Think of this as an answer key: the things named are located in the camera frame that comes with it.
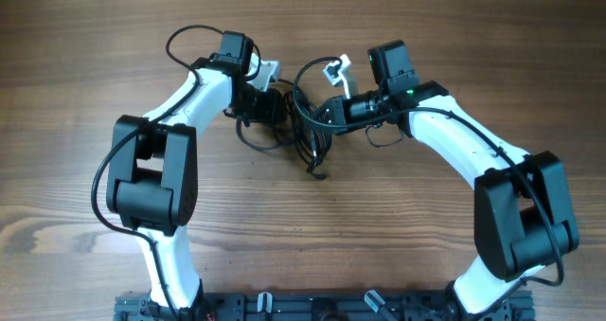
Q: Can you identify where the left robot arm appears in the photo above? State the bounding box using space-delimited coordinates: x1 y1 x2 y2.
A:
96 31 286 315

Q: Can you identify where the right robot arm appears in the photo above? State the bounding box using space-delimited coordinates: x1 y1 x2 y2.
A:
294 40 579 320

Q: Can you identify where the left camera cable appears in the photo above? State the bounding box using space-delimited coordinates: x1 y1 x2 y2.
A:
90 24 224 321

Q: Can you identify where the camera cable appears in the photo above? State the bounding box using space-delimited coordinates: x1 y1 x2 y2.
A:
90 24 224 321
292 56 565 320

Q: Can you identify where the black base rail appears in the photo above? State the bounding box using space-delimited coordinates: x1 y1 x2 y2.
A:
113 291 536 321

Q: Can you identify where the right camera cable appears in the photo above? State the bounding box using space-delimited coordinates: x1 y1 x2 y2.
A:
292 56 565 320

